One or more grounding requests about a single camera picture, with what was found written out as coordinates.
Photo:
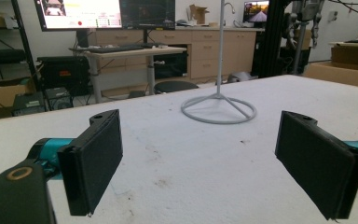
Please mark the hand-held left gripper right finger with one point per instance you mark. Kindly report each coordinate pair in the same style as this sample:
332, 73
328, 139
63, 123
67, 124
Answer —
318, 161

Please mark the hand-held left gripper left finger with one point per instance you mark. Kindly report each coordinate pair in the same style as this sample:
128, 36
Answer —
90, 161

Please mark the small black computer box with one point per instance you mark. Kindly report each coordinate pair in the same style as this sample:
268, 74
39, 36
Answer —
59, 98

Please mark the flat black device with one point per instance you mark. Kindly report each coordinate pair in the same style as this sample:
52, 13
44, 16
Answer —
28, 104

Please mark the black equipment case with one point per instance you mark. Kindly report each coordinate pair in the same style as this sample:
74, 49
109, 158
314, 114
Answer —
63, 74

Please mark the large flat cardboard box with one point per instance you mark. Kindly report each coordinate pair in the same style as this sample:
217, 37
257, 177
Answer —
345, 73

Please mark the black round stool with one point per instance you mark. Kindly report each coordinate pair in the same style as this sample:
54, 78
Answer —
175, 86

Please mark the height-adjustable wooden desk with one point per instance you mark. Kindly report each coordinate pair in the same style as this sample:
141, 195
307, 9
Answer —
130, 54

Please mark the black keyboard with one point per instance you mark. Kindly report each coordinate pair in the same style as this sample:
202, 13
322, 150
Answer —
112, 48

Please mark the white metal stand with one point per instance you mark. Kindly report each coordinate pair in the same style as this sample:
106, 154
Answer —
219, 102

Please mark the black metal shelf rack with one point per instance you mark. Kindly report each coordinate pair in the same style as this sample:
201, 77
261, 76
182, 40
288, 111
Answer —
21, 40

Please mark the large computer monitor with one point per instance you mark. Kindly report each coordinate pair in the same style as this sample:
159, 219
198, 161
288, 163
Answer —
80, 14

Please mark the dark computer monitor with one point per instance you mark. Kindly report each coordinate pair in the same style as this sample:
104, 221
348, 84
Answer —
147, 14

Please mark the wooden drawer cabinet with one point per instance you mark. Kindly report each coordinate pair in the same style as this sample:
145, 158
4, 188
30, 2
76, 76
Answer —
205, 49

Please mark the small distant monitor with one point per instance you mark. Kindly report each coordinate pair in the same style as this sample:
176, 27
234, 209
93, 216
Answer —
256, 11

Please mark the open cardboard box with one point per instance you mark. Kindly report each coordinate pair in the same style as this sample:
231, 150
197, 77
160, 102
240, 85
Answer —
198, 14

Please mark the black aluminium frame post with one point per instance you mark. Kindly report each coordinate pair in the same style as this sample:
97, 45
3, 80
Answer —
272, 37

